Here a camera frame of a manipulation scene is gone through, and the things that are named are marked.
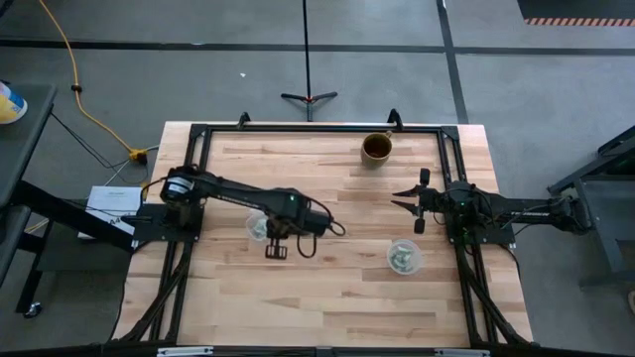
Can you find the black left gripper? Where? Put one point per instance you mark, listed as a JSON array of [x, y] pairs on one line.
[[279, 233]]

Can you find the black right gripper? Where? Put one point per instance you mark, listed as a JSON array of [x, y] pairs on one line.
[[432, 202]]

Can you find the green white stevia packet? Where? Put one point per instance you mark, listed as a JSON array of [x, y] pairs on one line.
[[259, 228], [410, 263], [399, 254]]

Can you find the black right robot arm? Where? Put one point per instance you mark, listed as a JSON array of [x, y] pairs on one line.
[[526, 213]]

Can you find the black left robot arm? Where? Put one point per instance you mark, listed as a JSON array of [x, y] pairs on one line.
[[238, 196]]

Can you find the clear plastic bin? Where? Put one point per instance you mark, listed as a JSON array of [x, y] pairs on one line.
[[249, 229], [389, 258]]

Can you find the olive brown ceramic mug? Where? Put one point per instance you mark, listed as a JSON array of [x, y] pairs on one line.
[[376, 149]]

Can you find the black tripod stand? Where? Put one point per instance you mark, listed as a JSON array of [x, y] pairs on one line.
[[307, 59]]

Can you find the dark metal table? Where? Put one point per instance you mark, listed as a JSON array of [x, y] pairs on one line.
[[595, 163]]

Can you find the black diagonal support beam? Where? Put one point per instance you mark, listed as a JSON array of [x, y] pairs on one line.
[[54, 208]]

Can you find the black mat with hazard stripes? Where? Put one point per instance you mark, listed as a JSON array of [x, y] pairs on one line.
[[570, 7]]

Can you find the caster wheel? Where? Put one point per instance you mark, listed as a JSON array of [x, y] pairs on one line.
[[33, 310]]

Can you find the black side table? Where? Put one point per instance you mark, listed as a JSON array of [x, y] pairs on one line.
[[25, 144]]

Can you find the yellow blue container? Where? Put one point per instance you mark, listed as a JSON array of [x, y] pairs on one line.
[[9, 104]]

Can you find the black frame clamp knob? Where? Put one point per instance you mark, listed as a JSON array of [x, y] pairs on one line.
[[395, 119], [243, 119]]

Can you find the black aluminium table frame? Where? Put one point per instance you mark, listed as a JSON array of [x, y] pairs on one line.
[[322, 129]]

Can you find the silver metal bracket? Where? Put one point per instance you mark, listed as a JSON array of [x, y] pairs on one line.
[[184, 351], [461, 353]]

